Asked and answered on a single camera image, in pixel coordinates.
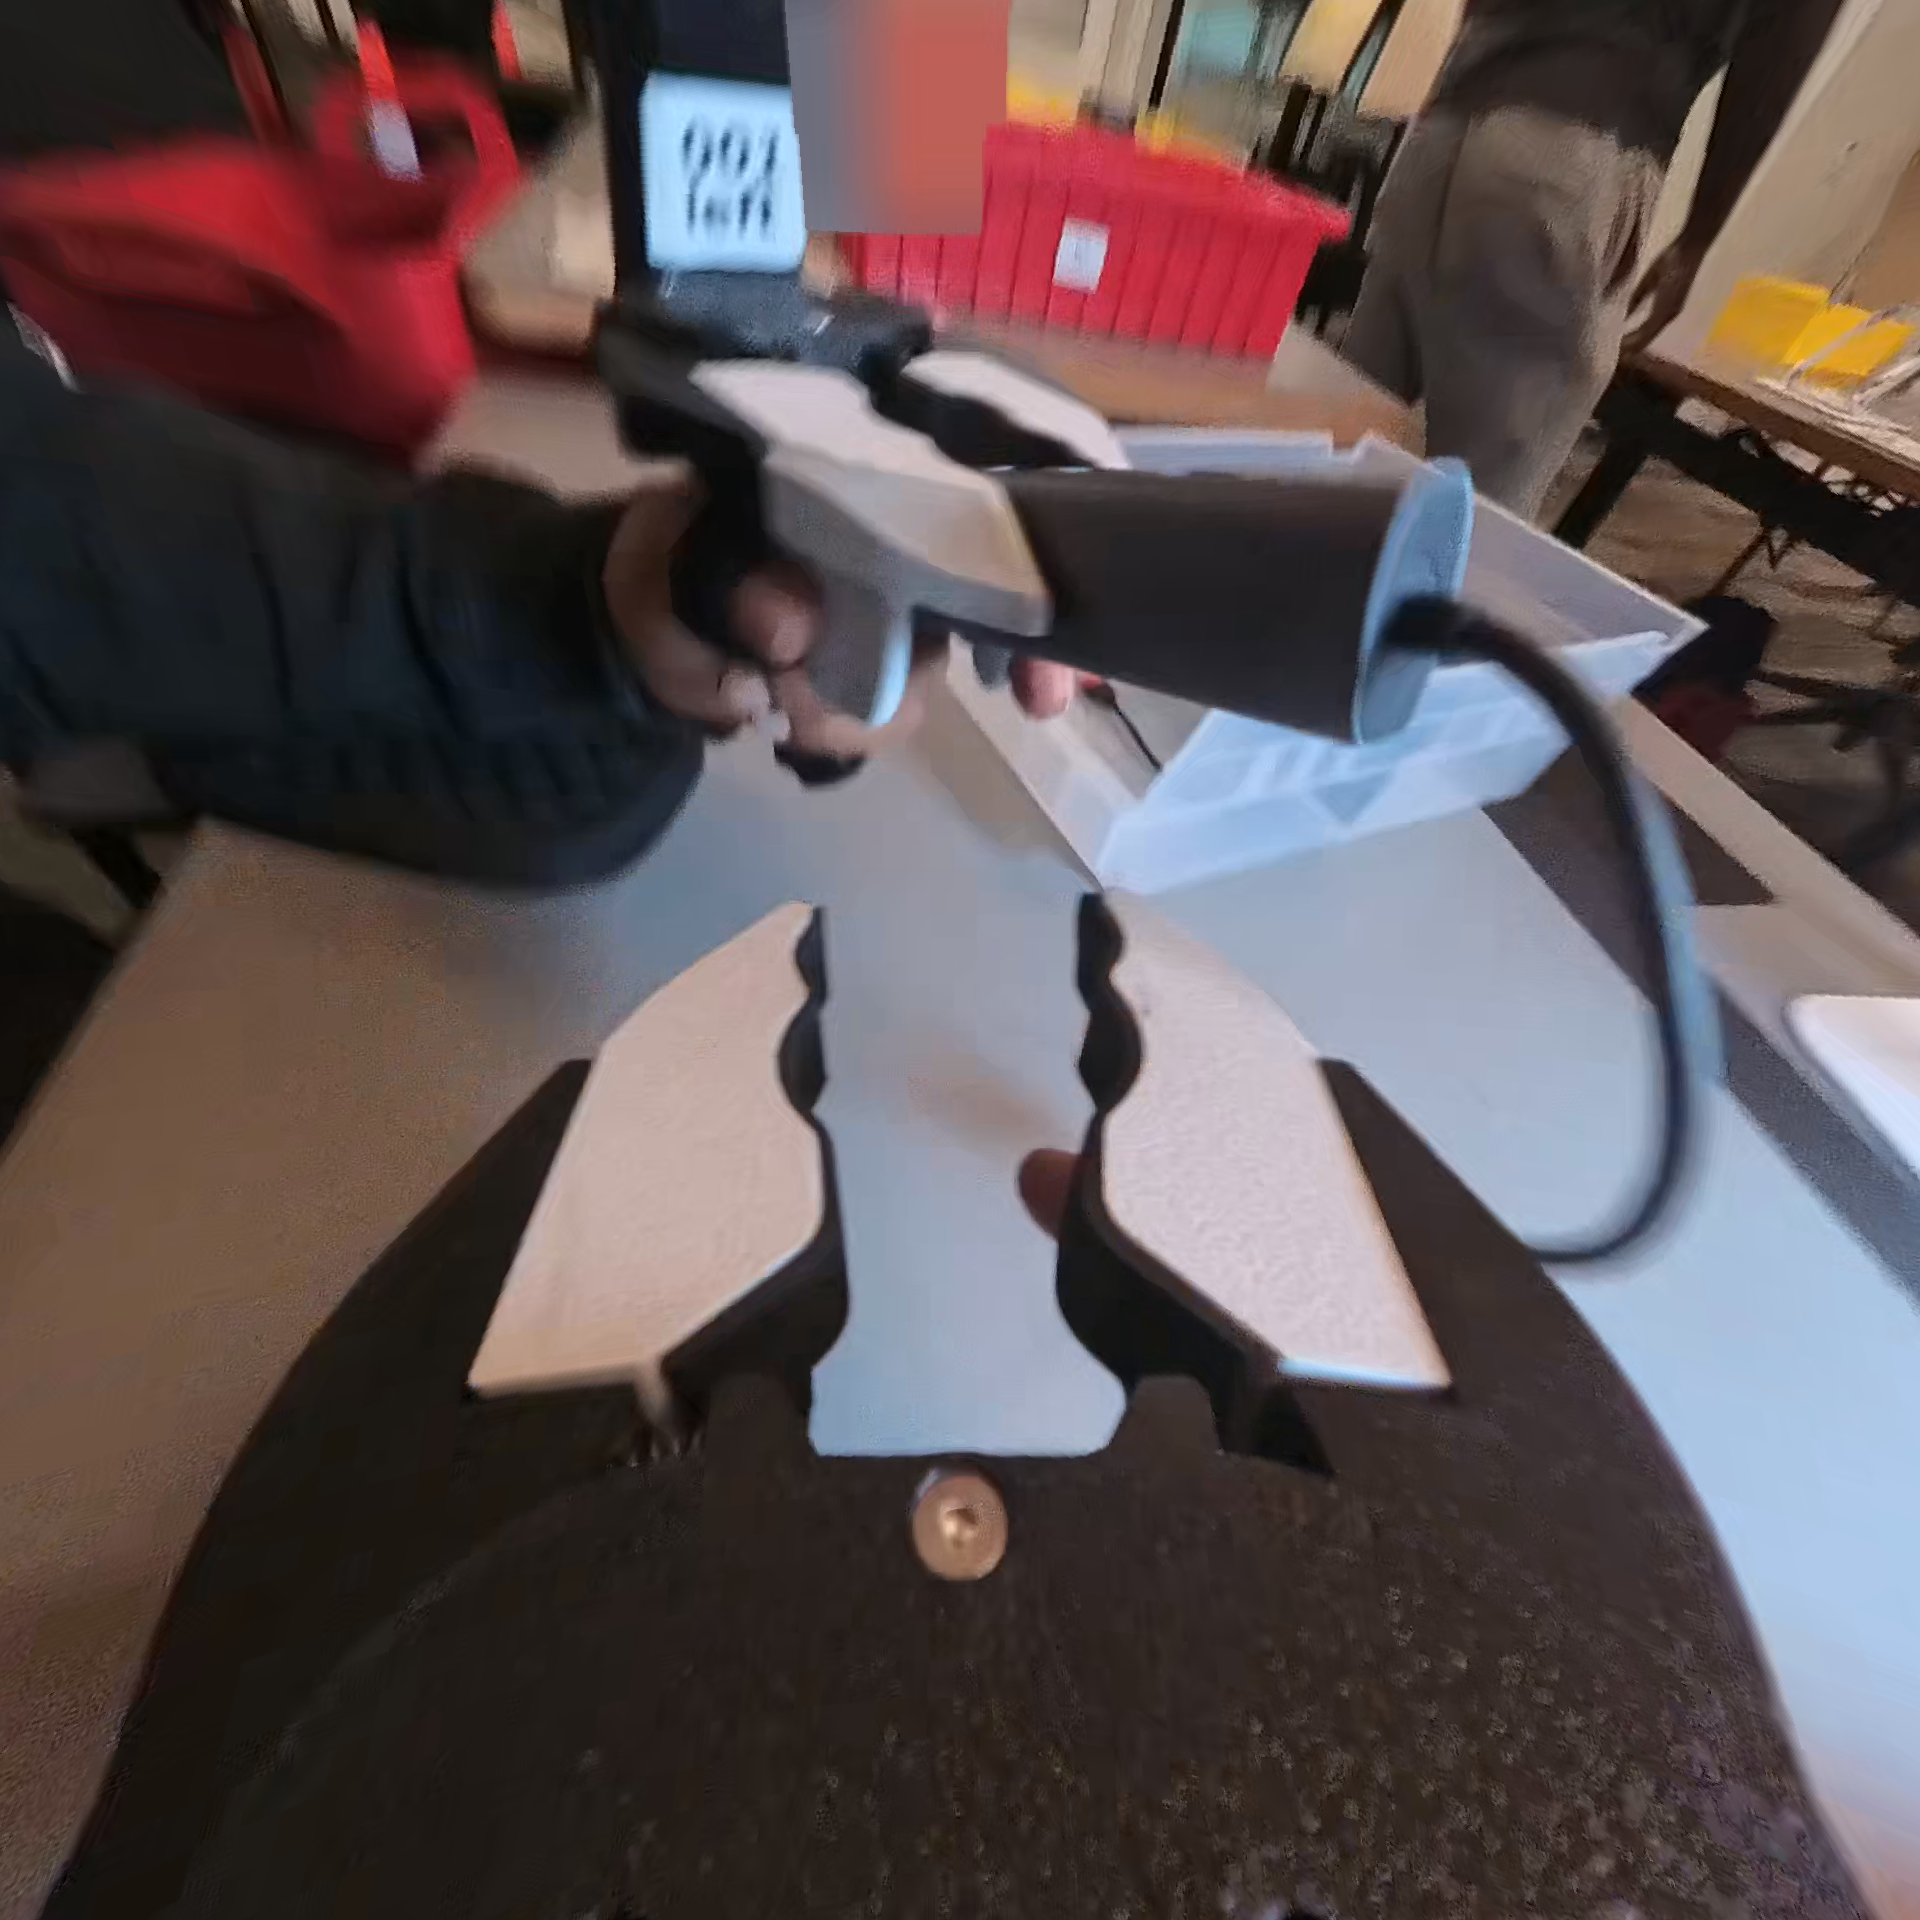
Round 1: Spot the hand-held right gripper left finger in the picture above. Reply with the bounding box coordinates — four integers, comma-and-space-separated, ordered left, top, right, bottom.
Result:
467, 901, 853, 1392

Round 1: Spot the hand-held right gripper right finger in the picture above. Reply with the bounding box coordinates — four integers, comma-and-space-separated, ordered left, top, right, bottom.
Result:
1053, 890, 1451, 1401

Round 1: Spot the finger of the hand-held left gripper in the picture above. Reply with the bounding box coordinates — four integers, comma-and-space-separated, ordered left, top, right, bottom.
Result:
878, 346, 1128, 471
689, 358, 1055, 642

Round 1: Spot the black usb hub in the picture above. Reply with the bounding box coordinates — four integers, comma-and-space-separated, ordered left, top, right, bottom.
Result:
1000, 454, 1478, 746

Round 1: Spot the person's left forearm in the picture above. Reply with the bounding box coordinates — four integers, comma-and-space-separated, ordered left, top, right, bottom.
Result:
0, 352, 705, 886

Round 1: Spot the person's left hand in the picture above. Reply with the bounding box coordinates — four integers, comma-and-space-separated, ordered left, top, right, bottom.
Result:
602, 480, 888, 767

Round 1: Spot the red crate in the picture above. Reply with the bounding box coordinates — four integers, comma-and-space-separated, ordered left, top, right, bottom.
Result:
835, 124, 1355, 358

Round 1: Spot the clear plastic box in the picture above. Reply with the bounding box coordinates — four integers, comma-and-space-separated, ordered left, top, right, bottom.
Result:
944, 428, 1711, 895

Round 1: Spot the red bag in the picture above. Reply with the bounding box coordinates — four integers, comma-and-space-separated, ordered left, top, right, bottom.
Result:
0, 58, 520, 460

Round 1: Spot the white tray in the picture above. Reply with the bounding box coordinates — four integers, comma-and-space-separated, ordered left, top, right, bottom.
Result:
1784, 989, 1920, 1178

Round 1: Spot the yellow bin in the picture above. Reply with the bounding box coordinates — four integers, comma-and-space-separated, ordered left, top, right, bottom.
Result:
1702, 273, 1840, 372
1784, 304, 1920, 396

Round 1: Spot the thick black cable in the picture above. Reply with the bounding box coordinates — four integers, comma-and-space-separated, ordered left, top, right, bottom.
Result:
1394, 592, 1730, 1263

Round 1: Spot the wooden table black frame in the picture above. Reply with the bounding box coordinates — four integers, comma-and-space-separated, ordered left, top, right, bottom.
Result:
1551, 343, 1920, 633

